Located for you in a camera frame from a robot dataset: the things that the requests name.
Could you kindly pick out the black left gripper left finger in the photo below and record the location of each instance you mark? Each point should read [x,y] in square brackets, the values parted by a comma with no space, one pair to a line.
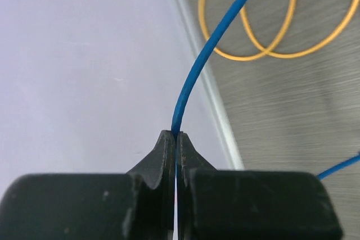
[138,204]

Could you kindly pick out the aluminium frame rail left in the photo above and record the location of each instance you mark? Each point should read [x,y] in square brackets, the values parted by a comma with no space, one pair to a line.
[214,139]

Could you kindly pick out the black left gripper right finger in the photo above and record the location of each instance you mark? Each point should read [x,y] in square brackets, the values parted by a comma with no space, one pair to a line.
[249,204]

